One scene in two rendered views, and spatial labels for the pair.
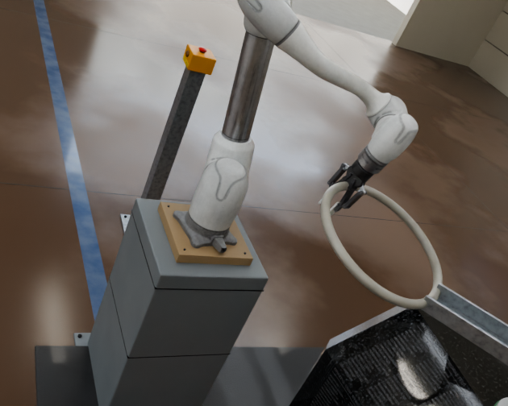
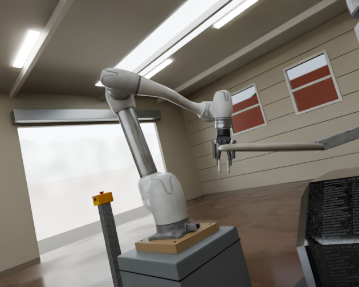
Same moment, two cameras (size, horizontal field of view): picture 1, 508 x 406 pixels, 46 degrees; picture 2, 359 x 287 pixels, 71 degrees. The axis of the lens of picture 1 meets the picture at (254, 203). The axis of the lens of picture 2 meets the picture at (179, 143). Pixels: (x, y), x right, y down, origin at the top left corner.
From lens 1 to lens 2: 1.12 m
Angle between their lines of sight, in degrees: 39
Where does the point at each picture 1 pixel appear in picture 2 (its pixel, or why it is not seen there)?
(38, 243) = not seen: outside the picture
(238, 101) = (138, 150)
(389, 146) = (225, 104)
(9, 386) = not seen: outside the picture
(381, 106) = (204, 104)
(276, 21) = (129, 75)
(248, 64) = (130, 126)
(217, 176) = (158, 181)
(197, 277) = (199, 250)
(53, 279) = not seen: outside the picture
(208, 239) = (183, 229)
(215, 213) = (174, 204)
